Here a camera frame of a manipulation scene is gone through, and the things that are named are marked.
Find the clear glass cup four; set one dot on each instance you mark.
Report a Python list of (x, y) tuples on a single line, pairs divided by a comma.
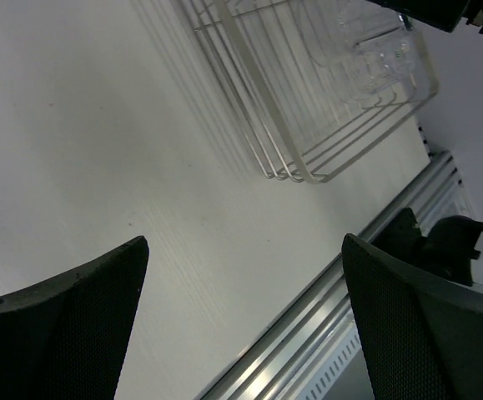
[(379, 50)]

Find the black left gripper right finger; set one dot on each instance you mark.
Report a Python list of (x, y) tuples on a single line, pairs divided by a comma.
[(421, 335)]

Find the metal wire dish rack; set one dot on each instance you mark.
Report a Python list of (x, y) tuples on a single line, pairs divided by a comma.
[(278, 65)]

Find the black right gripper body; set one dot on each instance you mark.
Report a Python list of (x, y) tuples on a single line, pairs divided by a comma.
[(443, 15)]

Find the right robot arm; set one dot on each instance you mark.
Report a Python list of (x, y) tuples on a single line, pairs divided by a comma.
[(453, 248)]

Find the white slotted cable duct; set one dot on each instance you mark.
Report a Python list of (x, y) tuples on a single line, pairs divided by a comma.
[(333, 366)]

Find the aluminium front rail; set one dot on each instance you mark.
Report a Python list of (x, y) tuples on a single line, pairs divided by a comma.
[(285, 357)]

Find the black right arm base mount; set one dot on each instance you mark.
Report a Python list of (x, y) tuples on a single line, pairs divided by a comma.
[(401, 237)]

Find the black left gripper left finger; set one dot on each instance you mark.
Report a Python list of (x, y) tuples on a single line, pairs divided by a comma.
[(66, 337)]

